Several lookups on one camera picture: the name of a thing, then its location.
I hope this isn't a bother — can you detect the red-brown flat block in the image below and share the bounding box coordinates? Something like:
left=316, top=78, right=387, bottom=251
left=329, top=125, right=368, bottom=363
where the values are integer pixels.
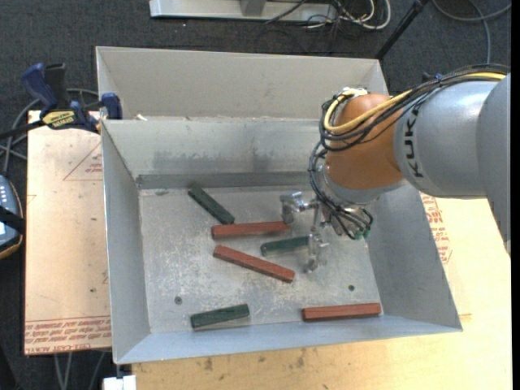
left=301, top=302, right=384, bottom=323
left=210, top=220, right=292, bottom=241
left=212, top=244, right=297, bottom=284

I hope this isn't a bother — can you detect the brown cardboard board red print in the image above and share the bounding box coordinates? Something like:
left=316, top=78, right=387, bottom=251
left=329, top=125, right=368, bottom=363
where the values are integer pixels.
left=24, top=110, right=475, bottom=357

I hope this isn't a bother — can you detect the dark green flat block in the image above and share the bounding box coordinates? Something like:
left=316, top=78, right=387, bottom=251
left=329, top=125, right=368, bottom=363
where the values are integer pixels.
left=187, top=182, right=236, bottom=226
left=189, top=303, right=251, bottom=332
left=259, top=235, right=312, bottom=258

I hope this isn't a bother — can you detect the grey metal bin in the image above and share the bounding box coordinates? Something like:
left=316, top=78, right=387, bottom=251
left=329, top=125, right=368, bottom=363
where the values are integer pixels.
left=95, top=45, right=463, bottom=366

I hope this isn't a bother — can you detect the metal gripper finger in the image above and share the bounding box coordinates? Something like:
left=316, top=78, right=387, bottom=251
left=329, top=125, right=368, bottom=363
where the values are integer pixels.
left=302, top=233, right=331, bottom=275
left=279, top=191, right=305, bottom=225

